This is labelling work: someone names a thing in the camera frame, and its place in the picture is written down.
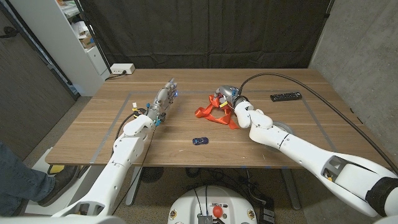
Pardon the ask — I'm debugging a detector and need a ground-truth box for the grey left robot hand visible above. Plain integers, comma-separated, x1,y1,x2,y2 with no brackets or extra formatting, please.
145,77,179,124

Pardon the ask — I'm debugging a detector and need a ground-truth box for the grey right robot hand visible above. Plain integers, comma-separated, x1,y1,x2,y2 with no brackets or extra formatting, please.
213,85,247,109

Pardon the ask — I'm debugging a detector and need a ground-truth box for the orange satin ribbon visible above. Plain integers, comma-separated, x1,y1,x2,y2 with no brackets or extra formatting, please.
195,94,240,130

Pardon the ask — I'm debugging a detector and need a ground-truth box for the white power outlet box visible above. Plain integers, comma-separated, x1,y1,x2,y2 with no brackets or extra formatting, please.
110,63,136,75

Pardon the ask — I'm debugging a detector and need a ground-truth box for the black remote control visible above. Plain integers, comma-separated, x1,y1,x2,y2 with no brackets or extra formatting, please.
269,91,303,103

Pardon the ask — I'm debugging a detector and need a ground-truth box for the black fabric curtain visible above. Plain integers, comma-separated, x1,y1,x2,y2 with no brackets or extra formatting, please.
79,0,335,70

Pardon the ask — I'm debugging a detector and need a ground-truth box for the grey table leg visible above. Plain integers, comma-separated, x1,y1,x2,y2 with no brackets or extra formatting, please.
125,166,143,207
279,167,302,211

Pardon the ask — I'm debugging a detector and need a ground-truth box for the cardboard box with blue tape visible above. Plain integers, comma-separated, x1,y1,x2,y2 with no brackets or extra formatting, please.
80,34,96,49

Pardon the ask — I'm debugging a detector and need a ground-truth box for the black stand pole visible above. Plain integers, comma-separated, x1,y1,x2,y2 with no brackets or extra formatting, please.
73,0,113,75

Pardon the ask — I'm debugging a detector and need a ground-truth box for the white robot torso base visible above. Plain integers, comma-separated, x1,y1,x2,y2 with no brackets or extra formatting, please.
167,185,258,224

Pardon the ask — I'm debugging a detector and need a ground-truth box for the white shelf cabinet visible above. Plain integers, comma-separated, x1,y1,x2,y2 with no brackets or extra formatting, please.
9,0,111,97

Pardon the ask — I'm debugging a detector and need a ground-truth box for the black floor power strip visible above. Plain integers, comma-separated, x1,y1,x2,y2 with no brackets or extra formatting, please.
259,198,276,224

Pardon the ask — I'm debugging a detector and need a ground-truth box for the dark brown shoe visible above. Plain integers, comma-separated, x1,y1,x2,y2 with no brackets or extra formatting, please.
37,165,79,208

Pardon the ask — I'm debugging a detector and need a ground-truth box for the person's leg in jeans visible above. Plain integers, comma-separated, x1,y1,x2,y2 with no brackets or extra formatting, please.
0,141,55,217

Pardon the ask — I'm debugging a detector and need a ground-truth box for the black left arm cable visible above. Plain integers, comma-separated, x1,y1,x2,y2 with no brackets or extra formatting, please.
111,108,147,156

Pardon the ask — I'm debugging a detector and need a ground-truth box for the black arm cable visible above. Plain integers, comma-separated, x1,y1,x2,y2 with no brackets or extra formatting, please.
111,108,147,156
238,72,398,175

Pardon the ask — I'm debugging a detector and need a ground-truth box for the grey duct tape roll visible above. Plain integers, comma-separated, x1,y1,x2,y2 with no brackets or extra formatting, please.
264,121,295,153

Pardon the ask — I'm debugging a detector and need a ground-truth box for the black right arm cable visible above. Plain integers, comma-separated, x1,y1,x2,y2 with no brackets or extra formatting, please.
238,72,398,175

